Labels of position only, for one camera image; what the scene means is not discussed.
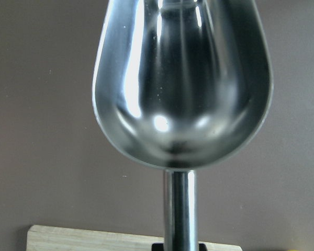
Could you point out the steel ice scoop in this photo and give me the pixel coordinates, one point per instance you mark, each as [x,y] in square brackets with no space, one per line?
[181,85]

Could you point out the wooden cutting board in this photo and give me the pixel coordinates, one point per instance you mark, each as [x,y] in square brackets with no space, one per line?
[41,237]

